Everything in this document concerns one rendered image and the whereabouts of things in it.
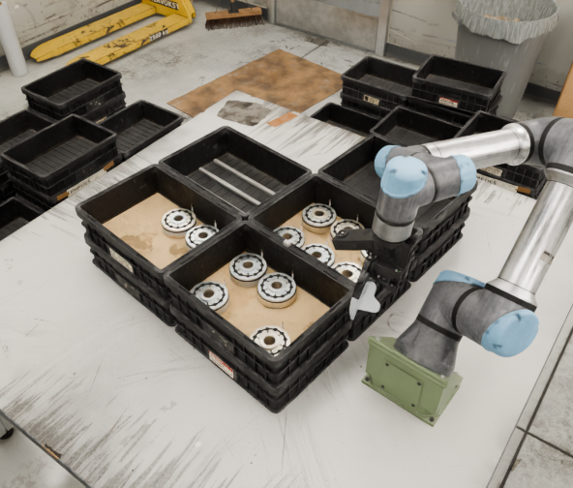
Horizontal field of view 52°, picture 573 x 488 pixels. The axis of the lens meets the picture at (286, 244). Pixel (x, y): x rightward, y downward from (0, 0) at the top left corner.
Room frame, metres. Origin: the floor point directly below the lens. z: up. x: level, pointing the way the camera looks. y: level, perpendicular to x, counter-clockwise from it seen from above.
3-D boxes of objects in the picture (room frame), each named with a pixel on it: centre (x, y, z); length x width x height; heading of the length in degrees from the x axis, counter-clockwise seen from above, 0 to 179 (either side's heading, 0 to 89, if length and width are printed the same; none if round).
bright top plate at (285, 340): (0.88, 0.04, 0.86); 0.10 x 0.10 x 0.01
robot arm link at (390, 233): (0.85, -0.20, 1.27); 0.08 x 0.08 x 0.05
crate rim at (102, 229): (1.28, 0.36, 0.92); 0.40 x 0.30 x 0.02; 47
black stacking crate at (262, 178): (1.50, 0.16, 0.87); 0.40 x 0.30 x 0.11; 47
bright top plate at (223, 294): (1.03, 0.20, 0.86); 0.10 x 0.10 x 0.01
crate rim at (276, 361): (1.01, 0.07, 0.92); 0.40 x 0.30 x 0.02; 47
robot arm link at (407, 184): (0.85, -0.21, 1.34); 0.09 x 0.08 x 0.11; 118
